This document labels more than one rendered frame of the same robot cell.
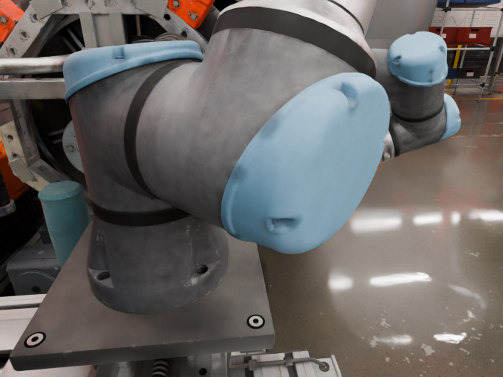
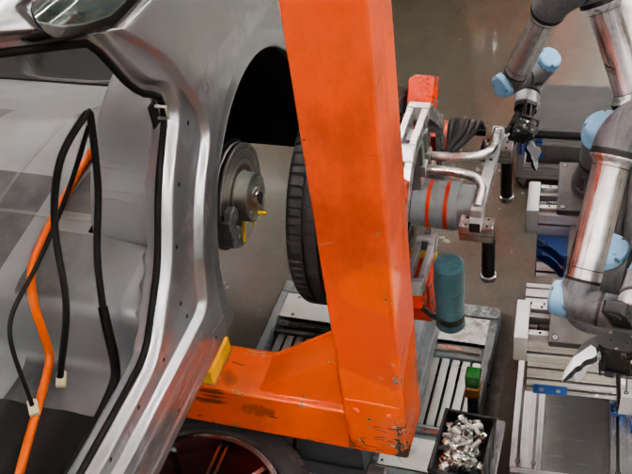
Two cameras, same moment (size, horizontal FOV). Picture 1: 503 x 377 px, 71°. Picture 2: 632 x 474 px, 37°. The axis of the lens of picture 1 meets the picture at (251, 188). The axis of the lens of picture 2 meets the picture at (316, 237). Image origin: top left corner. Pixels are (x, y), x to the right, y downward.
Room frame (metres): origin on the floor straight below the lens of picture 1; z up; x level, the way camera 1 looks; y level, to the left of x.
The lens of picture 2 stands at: (0.21, 2.28, 2.60)
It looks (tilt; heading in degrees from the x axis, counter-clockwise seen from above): 42 degrees down; 295
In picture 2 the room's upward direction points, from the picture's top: 9 degrees counter-clockwise
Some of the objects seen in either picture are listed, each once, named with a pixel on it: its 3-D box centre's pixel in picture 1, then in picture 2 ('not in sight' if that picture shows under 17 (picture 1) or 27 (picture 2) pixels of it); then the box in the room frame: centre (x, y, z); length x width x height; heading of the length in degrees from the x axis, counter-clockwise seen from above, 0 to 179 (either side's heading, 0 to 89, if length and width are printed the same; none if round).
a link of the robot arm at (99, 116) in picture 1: (147, 119); (605, 139); (0.32, 0.10, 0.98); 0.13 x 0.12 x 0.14; 51
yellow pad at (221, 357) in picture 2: not in sight; (198, 356); (1.27, 0.88, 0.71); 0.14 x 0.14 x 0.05; 2
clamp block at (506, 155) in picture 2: not in sight; (497, 150); (0.61, 0.12, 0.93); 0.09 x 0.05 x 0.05; 2
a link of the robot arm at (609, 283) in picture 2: not in sight; (604, 265); (0.26, 0.59, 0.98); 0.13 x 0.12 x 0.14; 172
